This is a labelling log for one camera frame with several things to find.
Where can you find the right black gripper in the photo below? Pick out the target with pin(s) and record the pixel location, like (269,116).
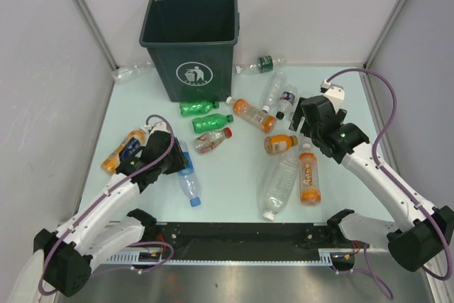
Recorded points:
(297,117)

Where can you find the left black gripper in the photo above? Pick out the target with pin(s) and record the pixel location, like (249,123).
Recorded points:
(180,162)

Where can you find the blue label water bottle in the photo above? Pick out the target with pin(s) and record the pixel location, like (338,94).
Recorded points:
(188,180)

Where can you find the orange juice bottle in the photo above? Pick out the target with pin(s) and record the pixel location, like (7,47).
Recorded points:
(279,143)

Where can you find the red cap crushed bottle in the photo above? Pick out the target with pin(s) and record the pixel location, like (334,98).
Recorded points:
(211,139)

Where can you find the yellow navy milk tea bottle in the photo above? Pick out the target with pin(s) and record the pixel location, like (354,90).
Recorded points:
(127,147)

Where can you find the green bottle with cap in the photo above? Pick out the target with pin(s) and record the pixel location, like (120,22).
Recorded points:
(211,122)

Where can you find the orange jasmine tea bottle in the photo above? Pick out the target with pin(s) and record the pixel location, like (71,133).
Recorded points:
(310,193)

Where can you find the crushed clear bottle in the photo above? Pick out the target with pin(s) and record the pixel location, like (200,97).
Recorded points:
(129,72)

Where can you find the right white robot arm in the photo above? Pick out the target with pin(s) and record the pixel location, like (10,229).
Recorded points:
(421,230)

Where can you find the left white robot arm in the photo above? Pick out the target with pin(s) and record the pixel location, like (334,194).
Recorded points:
(74,251)

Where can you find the green bottle near bin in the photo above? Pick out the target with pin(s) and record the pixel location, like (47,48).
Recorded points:
(199,107)

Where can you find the dark green plastic bin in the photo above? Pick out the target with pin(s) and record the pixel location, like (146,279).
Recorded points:
(191,44)

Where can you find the pepsi label clear bottle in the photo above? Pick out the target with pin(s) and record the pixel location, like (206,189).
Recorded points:
(286,101)

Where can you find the orange tea bottle white cap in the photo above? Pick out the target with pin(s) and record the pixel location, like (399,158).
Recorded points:
(251,114)

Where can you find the clear bottle white cap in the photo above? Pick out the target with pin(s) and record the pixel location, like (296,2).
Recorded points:
(272,90)

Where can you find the large clear bottle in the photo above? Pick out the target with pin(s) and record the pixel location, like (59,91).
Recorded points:
(278,187)

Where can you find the green label clear bottle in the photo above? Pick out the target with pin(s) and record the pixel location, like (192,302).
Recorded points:
(263,64)

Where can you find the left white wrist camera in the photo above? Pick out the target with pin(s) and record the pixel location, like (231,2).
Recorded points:
(149,129)

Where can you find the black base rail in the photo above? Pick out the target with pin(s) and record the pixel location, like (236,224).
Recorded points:
(247,242)

